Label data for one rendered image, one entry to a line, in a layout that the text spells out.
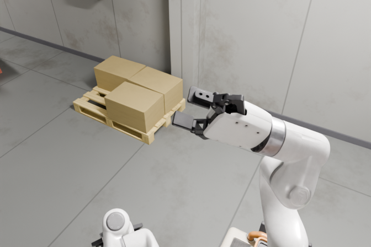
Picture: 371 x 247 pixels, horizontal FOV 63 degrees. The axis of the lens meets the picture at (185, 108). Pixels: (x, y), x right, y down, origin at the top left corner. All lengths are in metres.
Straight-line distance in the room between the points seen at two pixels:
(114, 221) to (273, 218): 0.42
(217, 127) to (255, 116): 0.07
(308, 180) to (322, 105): 3.01
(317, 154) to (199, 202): 2.34
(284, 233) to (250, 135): 0.26
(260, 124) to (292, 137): 0.07
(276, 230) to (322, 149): 0.22
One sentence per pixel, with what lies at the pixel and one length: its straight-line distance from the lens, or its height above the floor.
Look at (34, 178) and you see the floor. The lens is 3.39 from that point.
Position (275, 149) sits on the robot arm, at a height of 1.99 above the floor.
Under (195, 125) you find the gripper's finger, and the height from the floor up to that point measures 2.00.
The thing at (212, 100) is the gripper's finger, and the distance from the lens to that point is 0.51.
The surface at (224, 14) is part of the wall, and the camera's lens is 3.44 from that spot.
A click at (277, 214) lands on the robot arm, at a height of 1.79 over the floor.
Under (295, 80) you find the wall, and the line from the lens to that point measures 3.51.
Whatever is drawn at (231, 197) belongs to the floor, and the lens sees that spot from 2.96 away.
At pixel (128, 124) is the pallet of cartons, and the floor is 0.18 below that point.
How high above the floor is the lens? 2.39
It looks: 39 degrees down
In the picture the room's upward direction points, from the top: straight up
